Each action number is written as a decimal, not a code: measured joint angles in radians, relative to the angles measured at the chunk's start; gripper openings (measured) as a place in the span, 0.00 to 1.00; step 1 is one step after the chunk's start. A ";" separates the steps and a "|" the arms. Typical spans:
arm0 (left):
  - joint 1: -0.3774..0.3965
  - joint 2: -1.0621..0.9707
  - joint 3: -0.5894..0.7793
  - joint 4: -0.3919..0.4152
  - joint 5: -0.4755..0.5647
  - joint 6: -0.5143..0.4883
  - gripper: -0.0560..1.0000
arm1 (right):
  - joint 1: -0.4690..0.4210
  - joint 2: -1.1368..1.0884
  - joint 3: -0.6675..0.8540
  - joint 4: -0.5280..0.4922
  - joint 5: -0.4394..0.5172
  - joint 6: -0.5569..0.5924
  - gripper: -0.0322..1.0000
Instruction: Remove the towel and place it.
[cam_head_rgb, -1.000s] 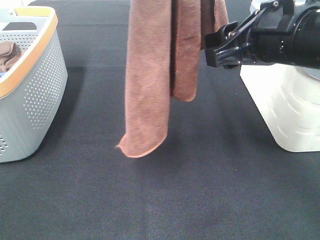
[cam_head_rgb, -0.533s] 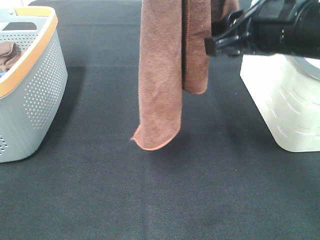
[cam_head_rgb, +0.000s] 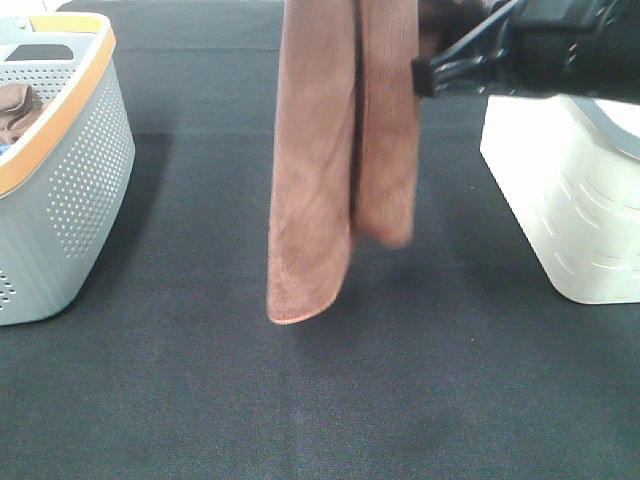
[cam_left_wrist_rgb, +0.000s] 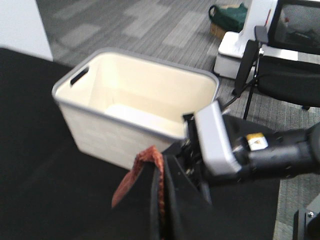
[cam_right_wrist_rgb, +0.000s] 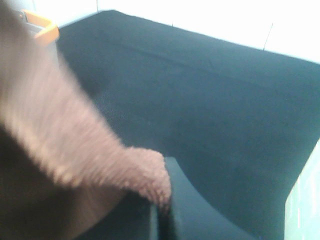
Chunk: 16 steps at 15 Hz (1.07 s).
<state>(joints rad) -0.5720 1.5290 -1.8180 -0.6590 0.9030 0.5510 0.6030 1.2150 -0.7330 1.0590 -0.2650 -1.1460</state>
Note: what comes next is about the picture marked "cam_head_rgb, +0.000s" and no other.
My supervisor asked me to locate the light brown microfibre towel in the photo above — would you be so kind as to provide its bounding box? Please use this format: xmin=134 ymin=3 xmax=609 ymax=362
xmin=267 ymin=1 xmax=446 ymax=324

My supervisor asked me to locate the white plastic basket grey rim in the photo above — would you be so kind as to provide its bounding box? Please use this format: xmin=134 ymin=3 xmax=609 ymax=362
xmin=480 ymin=96 xmax=639 ymax=304

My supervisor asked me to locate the dark brown towel in basket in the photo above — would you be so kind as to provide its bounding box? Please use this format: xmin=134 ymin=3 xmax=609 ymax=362
xmin=1 ymin=83 xmax=48 ymax=145

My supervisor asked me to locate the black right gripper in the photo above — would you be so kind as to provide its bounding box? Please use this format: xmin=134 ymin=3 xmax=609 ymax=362
xmin=411 ymin=1 xmax=639 ymax=103

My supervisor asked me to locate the grey perforated basket orange rim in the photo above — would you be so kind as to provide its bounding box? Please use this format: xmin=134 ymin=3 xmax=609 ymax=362
xmin=1 ymin=12 xmax=135 ymax=325

